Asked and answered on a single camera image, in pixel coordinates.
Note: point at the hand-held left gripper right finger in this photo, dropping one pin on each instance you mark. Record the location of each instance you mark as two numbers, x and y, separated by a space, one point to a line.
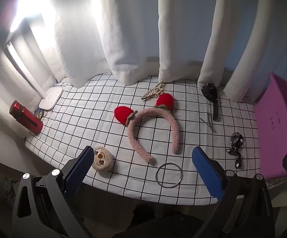
207 173

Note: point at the red water bottle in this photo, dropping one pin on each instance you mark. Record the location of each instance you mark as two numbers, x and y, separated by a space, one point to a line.
25 117

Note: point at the beige plush sloth hair clip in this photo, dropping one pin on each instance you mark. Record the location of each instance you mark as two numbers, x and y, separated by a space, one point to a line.
102 158

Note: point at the small patterned object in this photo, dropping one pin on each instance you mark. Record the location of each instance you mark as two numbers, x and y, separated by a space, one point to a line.
40 114

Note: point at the pink plush strawberry headband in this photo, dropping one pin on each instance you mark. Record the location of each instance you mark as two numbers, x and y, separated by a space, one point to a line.
170 129

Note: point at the gold hair claw clip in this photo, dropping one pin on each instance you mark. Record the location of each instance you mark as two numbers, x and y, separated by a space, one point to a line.
153 93

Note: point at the pink plastic bin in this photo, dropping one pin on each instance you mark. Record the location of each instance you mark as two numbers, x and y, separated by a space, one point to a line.
274 133

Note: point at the white curtain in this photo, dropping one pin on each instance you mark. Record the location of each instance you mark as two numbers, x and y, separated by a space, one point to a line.
133 29

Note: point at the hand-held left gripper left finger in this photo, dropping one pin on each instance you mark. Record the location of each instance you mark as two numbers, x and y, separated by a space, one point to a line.
79 171

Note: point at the black white checked tablecloth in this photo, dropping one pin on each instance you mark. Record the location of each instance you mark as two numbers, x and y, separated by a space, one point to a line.
103 129

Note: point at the white desk lamp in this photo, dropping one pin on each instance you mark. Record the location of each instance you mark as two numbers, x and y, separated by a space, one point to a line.
51 96

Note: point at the metal tweezers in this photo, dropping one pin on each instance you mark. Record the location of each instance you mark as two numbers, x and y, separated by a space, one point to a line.
209 122

